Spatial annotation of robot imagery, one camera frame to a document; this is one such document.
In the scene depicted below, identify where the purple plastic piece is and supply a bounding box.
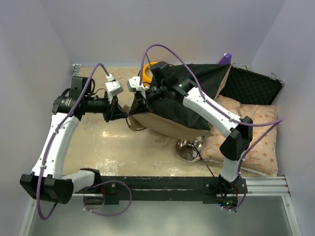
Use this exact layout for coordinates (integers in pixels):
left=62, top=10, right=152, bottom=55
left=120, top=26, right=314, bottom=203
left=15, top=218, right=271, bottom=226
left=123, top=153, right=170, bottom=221
left=218, top=52, right=232, bottom=65

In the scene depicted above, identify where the pink patterned pillow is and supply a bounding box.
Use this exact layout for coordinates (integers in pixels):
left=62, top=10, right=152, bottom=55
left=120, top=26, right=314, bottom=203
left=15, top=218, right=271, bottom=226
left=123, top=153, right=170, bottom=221
left=199, top=94, right=279, bottom=177

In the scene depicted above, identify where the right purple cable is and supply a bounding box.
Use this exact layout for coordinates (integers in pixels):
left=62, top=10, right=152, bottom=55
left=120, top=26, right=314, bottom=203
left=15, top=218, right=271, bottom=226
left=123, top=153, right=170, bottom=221
left=140, top=44, right=285, bottom=211

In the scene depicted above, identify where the yellow double bowl holder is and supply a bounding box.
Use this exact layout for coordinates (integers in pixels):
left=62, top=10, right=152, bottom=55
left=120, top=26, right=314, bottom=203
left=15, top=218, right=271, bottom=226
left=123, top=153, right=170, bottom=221
left=142, top=61, right=158, bottom=86

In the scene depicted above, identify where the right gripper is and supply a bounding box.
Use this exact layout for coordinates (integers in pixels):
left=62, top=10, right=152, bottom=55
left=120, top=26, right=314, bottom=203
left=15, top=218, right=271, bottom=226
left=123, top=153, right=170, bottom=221
left=129, top=83, right=167, bottom=116

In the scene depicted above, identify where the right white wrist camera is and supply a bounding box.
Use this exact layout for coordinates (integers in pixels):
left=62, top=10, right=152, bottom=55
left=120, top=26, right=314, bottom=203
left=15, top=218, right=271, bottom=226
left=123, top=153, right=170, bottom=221
left=127, top=76, right=145, bottom=92

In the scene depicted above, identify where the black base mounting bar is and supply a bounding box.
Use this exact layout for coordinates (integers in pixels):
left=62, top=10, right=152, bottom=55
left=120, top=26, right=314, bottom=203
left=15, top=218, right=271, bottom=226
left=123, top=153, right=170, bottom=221
left=72, top=176, right=248, bottom=205

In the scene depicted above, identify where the aluminium rail frame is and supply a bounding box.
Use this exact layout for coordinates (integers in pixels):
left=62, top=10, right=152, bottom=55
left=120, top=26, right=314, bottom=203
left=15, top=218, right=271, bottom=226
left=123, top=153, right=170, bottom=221
left=19, top=177, right=301, bottom=236

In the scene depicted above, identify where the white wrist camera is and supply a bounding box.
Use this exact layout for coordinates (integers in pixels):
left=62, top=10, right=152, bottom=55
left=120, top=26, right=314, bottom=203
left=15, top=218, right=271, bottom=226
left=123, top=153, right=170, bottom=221
left=105, top=74, right=124, bottom=100
left=127, top=76, right=145, bottom=92

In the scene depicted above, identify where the steel bowl front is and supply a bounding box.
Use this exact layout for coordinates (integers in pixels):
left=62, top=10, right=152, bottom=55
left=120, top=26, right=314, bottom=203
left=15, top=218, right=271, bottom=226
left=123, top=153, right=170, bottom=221
left=175, top=139, right=202, bottom=162

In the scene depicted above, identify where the beige pet tent fabric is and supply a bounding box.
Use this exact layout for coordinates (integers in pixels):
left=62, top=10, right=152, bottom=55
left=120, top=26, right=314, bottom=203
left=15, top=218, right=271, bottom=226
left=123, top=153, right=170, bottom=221
left=123, top=64, right=231, bottom=141

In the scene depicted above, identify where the black foam-lined case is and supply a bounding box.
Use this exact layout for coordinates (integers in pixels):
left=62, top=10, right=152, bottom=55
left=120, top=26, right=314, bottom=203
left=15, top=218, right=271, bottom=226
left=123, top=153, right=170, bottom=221
left=220, top=66, right=284, bottom=105

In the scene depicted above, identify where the purple cable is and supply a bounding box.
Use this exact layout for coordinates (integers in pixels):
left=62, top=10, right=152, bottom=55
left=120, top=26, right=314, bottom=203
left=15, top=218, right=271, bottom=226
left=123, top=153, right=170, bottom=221
left=140, top=44, right=285, bottom=211
left=35, top=62, right=132, bottom=220

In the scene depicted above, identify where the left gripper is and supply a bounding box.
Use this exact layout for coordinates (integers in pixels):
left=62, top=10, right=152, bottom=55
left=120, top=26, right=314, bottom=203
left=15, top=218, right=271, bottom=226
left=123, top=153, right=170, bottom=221
left=85, top=91, right=128, bottom=122

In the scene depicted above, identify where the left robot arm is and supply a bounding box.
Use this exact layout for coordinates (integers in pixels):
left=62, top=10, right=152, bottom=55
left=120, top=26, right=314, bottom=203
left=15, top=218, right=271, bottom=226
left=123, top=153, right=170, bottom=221
left=20, top=75, right=127, bottom=204

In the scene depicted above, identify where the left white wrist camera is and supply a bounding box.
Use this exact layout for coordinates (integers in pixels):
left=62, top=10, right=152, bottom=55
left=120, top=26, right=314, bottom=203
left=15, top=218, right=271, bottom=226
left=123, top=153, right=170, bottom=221
left=105, top=74, right=124, bottom=100

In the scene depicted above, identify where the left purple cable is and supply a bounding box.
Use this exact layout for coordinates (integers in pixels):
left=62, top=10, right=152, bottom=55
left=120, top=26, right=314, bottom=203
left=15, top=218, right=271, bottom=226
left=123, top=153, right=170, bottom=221
left=35, top=62, right=132, bottom=220

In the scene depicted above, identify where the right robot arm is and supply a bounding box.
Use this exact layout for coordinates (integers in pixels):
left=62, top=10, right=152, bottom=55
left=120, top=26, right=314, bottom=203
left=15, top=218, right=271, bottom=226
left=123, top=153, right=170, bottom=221
left=127, top=61, right=253, bottom=193

